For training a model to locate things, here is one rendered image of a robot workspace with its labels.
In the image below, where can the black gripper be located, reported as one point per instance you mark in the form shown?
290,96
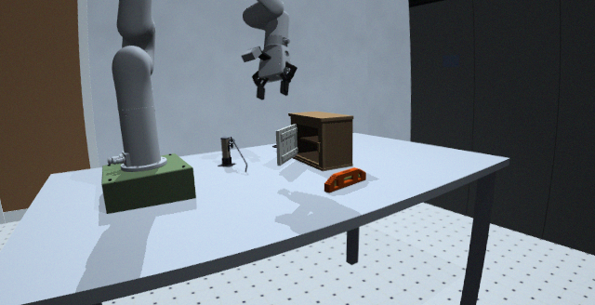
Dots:
280,55

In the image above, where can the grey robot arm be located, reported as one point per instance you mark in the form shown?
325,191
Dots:
132,80

